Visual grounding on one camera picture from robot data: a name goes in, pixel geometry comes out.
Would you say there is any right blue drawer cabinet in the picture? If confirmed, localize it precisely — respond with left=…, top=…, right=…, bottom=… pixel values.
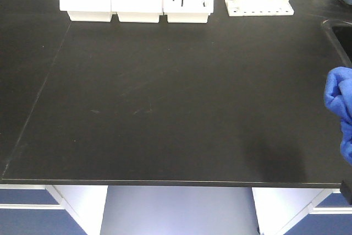
left=252, top=188, right=351, bottom=234

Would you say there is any blue microfiber cloth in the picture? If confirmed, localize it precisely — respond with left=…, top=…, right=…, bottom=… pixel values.
left=323, top=67, right=351, bottom=165

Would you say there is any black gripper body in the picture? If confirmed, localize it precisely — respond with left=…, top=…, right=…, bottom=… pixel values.
left=340, top=180, right=352, bottom=205

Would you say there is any blue drawer cabinet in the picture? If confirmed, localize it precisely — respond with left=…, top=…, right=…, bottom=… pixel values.
left=252, top=188, right=351, bottom=234
left=1, top=184, right=86, bottom=234

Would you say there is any left blue drawer cabinet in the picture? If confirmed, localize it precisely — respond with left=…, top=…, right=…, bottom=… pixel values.
left=1, top=184, right=86, bottom=234

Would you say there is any black lab sink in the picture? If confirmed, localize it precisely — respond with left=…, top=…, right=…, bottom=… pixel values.
left=322, top=19, right=351, bottom=68

